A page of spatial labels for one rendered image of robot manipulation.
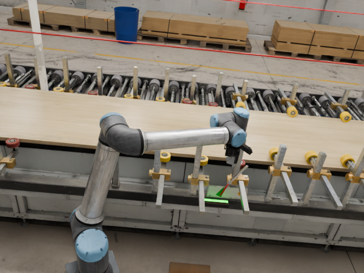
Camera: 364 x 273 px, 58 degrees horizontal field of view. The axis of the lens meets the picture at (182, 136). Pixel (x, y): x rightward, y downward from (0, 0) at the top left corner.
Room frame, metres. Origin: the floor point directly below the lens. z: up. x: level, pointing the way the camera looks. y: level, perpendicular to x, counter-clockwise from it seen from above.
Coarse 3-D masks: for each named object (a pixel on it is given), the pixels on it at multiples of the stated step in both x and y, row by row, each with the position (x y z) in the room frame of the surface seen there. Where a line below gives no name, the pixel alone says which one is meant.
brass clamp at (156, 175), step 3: (153, 168) 1.67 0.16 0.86; (150, 171) 1.64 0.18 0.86; (153, 171) 1.64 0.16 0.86; (159, 171) 1.65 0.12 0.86; (162, 171) 1.65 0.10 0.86; (165, 171) 1.65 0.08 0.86; (150, 174) 1.63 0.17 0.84; (153, 174) 1.63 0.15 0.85; (156, 174) 1.63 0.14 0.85; (159, 174) 1.63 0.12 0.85; (162, 174) 1.63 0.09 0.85; (165, 174) 1.63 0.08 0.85; (168, 174) 1.63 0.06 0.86; (153, 177) 1.63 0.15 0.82; (156, 177) 1.63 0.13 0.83; (159, 177) 1.63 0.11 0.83; (165, 177) 1.63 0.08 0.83; (168, 177) 1.63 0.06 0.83
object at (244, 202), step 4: (240, 180) 1.64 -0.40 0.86; (240, 184) 1.60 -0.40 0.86; (240, 188) 1.56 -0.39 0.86; (244, 188) 1.56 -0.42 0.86; (240, 192) 1.53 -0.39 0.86; (244, 192) 1.53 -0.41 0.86; (240, 196) 1.51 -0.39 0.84; (244, 196) 1.49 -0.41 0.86; (244, 200) 1.46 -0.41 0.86; (244, 204) 1.42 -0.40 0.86; (244, 208) 1.39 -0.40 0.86; (248, 208) 1.40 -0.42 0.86; (244, 212) 1.37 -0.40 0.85; (248, 212) 1.37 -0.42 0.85
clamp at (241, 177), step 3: (231, 174) 1.68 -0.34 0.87; (228, 177) 1.65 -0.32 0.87; (231, 177) 1.65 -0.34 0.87; (240, 177) 1.66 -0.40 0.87; (243, 177) 1.66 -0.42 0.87; (234, 180) 1.64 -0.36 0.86; (237, 180) 1.64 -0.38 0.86; (243, 180) 1.64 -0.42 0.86; (246, 180) 1.64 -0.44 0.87; (234, 183) 1.64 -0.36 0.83; (237, 183) 1.64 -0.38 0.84; (246, 183) 1.64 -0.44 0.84
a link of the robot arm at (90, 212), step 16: (112, 112) 1.31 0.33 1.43; (96, 160) 1.21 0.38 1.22; (112, 160) 1.22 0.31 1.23; (96, 176) 1.19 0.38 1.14; (112, 176) 1.23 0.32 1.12; (96, 192) 1.18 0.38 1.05; (80, 208) 1.21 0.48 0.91; (96, 208) 1.18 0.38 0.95; (80, 224) 1.14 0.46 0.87; (96, 224) 1.16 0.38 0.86
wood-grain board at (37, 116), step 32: (0, 96) 2.35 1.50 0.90; (32, 96) 2.41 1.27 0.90; (64, 96) 2.47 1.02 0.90; (96, 96) 2.54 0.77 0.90; (0, 128) 1.88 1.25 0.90; (32, 128) 1.92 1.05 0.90; (64, 128) 1.97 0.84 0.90; (96, 128) 2.01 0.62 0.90; (160, 128) 2.11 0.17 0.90; (192, 128) 2.16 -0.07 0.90; (256, 128) 2.27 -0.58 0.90; (288, 128) 2.33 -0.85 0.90; (320, 128) 2.39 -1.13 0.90; (352, 128) 2.46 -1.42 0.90; (224, 160) 1.82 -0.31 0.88; (256, 160) 1.83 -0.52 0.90; (288, 160) 1.87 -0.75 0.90
